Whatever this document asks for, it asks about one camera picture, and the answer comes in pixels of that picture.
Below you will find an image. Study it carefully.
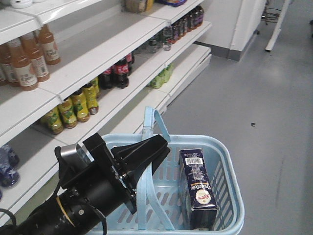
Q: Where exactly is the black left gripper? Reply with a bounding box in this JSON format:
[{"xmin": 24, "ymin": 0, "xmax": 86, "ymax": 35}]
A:
[{"xmin": 61, "ymin": 133, "xmax": 170, "ymax": 215}]

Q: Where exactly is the light blue plastic basket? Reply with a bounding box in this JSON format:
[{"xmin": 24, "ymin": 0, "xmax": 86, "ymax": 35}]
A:
[{"xmin": 103, "ymin": 107, "xmax": 245, "ymax": 235}]

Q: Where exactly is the dark blue cookie box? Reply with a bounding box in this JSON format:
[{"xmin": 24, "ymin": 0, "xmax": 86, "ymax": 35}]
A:
[{"xmin": 179, "ymin": 148, "xmax": 219, "ymax": 231}]

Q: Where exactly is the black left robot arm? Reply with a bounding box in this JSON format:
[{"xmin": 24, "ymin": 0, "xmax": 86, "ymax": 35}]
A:
[{"xmin": 0, "ymin": 134, "xmax": 170, "ymax": 235}]

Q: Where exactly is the cola bottle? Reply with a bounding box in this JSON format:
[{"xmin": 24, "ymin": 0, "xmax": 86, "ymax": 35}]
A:
[{"xmin": 113, "ymin": 57, "xmax": 129, "ymax": 89}]

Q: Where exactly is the white supermarket shelf unit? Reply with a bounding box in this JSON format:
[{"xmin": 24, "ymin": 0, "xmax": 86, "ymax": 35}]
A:
[{"xmin": 0, "ymin": 0, "xmax": 212, "ymax": 213}]

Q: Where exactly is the orange juice bottle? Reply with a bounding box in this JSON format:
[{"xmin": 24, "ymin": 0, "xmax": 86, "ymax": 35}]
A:
[{"xmin": 38, "ymin": 24, "xmax": 61, "ymax": 65}]

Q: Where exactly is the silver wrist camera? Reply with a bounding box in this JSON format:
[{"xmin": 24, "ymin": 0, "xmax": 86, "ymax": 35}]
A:
[{"xmin": 54, "ymin": 143, "xmax": 91, "ymax": 173}]

